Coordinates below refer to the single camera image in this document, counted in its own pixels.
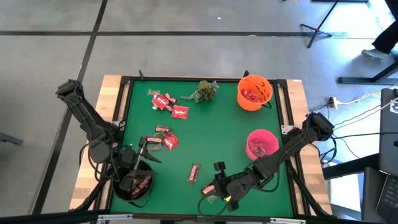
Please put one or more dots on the black rig beam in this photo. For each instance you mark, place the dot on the black rig beam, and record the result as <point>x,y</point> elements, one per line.
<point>46,217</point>

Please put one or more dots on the grey laptop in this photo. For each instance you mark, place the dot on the grey laptop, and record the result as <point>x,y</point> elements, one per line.
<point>388,140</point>

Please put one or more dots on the black laptop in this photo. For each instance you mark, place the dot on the black laptop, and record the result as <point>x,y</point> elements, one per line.
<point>390,196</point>

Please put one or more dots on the green candy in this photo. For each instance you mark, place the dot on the green candy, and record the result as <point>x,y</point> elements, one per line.
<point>159,135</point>

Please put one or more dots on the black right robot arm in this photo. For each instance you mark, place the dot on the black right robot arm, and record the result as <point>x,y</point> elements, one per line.
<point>289,146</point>

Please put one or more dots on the black frame knob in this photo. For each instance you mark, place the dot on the black frame knob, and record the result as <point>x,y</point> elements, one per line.
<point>141,74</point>
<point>246,73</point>

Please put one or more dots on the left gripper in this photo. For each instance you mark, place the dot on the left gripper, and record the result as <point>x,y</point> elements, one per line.
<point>128,155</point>

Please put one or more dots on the red candy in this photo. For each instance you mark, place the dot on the red candy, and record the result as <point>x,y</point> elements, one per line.
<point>155,147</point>
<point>257,148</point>

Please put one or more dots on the yellow power strip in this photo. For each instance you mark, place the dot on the yellow power strip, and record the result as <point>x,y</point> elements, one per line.
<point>333,101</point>

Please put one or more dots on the black table frame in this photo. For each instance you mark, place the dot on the black table frame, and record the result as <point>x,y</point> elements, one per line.
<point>186,78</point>

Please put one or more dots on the person's shoe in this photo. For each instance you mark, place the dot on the person's shoe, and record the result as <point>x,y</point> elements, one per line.
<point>374,54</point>

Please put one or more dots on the grey furniture leg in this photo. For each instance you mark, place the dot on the grey furniture leg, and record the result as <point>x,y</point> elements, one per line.
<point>9,138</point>

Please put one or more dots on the silver metal bracket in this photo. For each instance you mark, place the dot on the silver metal bracket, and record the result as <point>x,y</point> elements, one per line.
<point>286,129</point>

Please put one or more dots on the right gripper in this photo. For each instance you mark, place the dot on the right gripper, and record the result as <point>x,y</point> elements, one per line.
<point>228,186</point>

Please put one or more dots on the artificial succulent plant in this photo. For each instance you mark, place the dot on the artificial succulent plant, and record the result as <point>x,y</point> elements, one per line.
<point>205,90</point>

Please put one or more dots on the green table mat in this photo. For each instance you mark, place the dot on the green table mat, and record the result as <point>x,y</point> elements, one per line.
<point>217,124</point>

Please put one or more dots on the black floor beam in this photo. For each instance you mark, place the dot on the black floor beam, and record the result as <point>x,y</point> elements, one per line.
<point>348,168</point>

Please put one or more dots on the black tripod stand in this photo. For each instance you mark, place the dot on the black tripod stand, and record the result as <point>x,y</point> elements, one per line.
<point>316,30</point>

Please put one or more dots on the black jack-o-lantern bucket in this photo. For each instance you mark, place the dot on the black jack-o-lantern bucket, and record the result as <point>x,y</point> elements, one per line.
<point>119,197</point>

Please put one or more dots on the orange jack-o-lantern bucket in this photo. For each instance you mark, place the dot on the orange jack-o-lantern bucket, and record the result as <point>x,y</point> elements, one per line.
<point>264,104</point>

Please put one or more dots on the pink plastic bucket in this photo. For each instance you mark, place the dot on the pink plastic bucket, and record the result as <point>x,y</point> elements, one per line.
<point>267,137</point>

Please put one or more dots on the dark grey side table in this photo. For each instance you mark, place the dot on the dark grey side table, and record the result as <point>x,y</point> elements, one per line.
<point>370,193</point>

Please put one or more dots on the red Skittles bag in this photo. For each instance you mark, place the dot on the red Skittles bag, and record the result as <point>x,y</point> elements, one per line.
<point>245,92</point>
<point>160,102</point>
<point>170,141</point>
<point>256,99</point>
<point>180,112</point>

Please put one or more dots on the person's leg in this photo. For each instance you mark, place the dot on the person's leg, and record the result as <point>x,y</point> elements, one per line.
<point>388,34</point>

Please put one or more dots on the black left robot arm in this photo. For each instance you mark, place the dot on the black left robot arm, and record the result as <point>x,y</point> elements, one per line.
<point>87,118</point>

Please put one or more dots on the yellow tape tag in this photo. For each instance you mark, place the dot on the yellow tape tag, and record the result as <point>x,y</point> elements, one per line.
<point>228,198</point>

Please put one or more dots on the silver aluminium extrusion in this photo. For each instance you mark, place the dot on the silver aluminium extrusion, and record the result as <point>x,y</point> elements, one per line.
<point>287,221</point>
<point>115,216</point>

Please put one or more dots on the black desk frame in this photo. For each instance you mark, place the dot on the black desk frame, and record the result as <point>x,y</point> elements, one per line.
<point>357,80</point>

